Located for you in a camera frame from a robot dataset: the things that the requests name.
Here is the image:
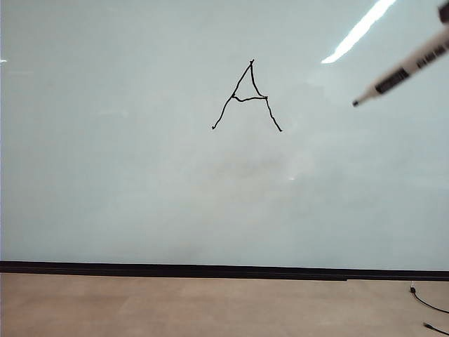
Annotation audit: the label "white black whiteboard marker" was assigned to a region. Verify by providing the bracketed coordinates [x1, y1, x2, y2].
[351, 26, 449, 107]

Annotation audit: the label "large white whiteboard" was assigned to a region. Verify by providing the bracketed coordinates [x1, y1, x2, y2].
[0, 0, 449, 281]

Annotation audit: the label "black whiteboard pen tray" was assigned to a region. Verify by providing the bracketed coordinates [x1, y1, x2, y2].
[0, 272, 349, 282]

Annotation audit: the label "black marker ink strokes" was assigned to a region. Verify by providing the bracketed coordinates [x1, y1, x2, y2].
[211, 58, 284, 133]

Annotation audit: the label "black cable with round plug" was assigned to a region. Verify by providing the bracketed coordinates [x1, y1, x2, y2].
[409, 285, 449, 314]

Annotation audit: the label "thin black cable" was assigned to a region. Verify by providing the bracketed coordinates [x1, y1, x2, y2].
[423, 322, 449, 336]

